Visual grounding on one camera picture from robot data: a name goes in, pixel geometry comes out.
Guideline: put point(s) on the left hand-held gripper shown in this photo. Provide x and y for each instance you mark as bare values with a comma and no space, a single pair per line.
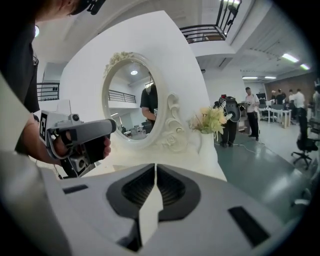
55,120

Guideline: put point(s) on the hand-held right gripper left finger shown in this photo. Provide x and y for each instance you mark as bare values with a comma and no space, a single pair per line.
100,200

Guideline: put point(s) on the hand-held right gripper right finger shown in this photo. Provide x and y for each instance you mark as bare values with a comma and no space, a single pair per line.
212,212

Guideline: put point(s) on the person's left forearm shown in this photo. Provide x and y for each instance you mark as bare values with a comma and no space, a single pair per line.
32,145

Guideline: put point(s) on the person's left hand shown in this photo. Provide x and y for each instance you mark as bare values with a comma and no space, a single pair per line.
60,147

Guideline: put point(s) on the black balcony railing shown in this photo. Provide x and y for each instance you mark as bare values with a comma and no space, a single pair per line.
200,31
58,91

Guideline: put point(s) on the white vase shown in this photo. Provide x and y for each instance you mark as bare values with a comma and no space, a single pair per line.
207,145

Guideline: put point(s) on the pale yellow flower bouquet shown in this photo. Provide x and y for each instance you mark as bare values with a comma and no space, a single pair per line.
210,120

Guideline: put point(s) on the person's black shirt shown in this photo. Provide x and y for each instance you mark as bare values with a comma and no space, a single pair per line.
17,62

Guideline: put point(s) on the black office chair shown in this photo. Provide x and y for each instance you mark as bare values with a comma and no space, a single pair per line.
303,140

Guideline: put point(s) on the white desk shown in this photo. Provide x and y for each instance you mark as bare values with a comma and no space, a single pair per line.
275,110

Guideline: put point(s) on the person's head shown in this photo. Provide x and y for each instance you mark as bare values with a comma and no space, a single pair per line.
50,10

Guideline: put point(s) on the rectangular ceiling light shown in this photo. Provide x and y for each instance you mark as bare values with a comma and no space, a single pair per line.
305,66
290,57

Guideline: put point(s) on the oval mirror with ornate frame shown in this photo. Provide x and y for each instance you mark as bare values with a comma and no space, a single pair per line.
125,82

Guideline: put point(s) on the black head-worn camera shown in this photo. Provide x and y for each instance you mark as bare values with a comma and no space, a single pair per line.
96,6

